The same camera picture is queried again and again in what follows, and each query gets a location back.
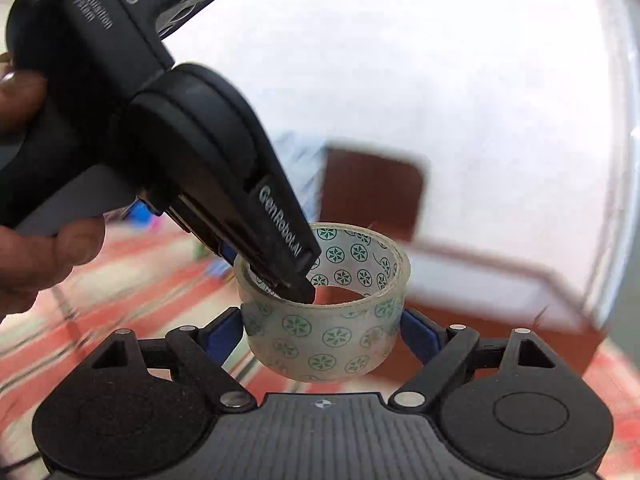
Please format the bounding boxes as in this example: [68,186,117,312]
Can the person's left hand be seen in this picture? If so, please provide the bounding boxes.
[0,53,105,318]

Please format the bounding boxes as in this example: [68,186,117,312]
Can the dark brown headboard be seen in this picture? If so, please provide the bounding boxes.
[319,146,427,242]

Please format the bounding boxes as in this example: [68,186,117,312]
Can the brown cardboard storage box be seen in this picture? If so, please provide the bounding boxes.
[400,242,604,375]

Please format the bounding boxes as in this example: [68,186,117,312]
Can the clear patterned tape roll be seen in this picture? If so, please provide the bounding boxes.
[234,222,411,382]

